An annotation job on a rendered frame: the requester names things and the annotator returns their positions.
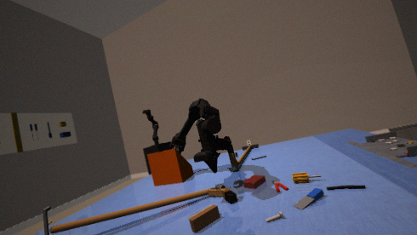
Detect red-handled pliers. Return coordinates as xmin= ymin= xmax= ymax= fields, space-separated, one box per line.
xmin=272 ymin=180 xmax=288 ymax=192

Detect scraper with blue handle and grey blade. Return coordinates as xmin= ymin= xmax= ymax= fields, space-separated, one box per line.
xmin=294 ymin=188 xmax=324 ymax=209

